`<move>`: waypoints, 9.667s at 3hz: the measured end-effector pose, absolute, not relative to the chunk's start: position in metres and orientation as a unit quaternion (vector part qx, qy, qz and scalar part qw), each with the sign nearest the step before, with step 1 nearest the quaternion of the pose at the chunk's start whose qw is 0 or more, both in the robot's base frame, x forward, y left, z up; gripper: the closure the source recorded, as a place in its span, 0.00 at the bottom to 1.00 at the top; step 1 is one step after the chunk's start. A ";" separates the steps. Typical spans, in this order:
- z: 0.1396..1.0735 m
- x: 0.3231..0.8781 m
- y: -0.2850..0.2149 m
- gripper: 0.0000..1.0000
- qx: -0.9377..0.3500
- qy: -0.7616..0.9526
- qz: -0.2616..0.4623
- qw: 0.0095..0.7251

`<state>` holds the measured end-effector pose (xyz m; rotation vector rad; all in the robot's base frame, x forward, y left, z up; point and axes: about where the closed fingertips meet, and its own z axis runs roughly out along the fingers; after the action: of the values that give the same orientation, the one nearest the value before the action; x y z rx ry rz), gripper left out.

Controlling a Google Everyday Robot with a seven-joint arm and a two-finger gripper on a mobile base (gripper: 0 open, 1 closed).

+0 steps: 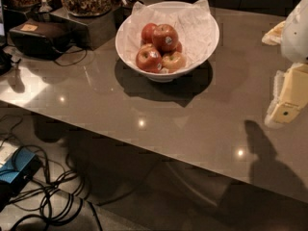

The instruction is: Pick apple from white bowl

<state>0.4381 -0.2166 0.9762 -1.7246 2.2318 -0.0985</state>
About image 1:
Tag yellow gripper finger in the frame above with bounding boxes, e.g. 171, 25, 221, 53
265, 64, 308, 128
262, 21, 285, 45

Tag white rounded gripper body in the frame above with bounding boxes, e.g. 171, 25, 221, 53
281, 0, 308, 64

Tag red apple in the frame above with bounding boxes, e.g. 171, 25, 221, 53
141, 23, 157, 43
136, 43, 162, 73
152, 24, 179, 52
175, 41, 182, 53

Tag white paper bowl liner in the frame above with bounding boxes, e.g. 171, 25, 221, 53
122, 0, 217, 69

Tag white ceramic bowl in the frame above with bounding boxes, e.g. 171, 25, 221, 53
115, 0, 220, 83

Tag front right yellowish apple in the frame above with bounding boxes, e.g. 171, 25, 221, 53
162, 51, 186, 73

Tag dark grey stand block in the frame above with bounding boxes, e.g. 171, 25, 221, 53
50, 8, 116, 50

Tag black box device with label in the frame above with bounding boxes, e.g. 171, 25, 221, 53
9, 19, 71, 60

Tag metal scoop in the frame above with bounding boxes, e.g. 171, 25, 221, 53
38, 0, 52, 13

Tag blue electronics box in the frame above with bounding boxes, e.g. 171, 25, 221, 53
0, 147, 41, 194

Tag black cable on table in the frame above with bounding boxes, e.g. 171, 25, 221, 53
52, 45, 89, 67

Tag black floor cables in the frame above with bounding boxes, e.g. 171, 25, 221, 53
0, 114, 104, 231

